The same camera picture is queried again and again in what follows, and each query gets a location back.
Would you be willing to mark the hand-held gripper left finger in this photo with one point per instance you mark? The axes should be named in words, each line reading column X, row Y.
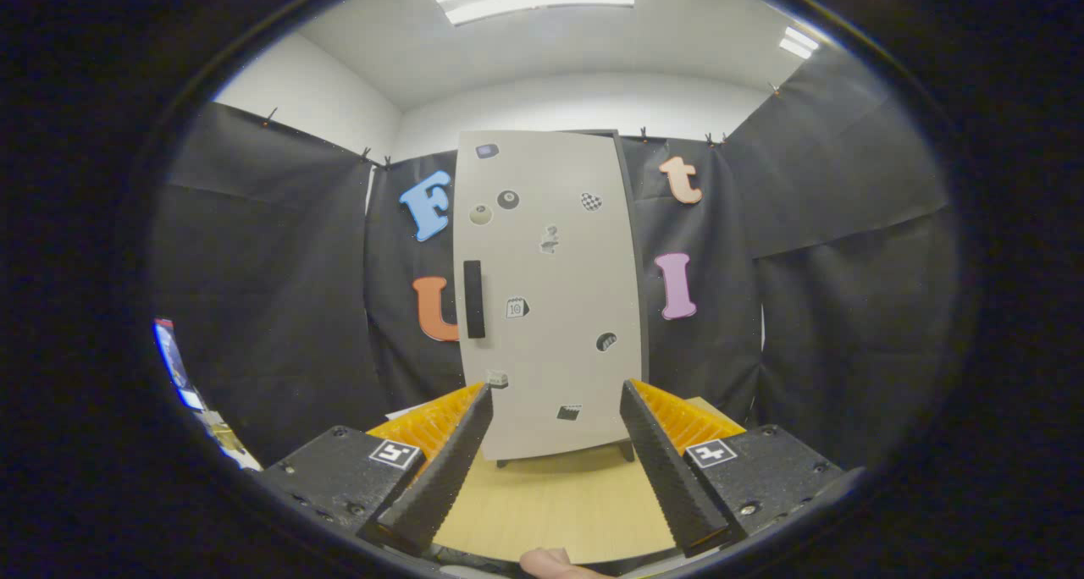
column 447, row 477

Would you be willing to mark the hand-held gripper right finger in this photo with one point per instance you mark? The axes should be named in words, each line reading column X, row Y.
column 666, row 469

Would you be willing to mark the grey shoe cabinet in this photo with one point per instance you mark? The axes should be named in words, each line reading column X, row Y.
column 644, row 325

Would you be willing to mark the beige shoe cabinet door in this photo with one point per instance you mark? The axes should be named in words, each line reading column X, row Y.
column 550, row 308

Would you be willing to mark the black backdrop cloth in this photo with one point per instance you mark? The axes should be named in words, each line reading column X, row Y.
column 847, row 308

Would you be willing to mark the blue printed poster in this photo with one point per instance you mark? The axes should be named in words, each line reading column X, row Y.
column 172, row 359

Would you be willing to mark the small ceiling light panel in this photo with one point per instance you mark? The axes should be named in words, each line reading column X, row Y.
column 799, row 43

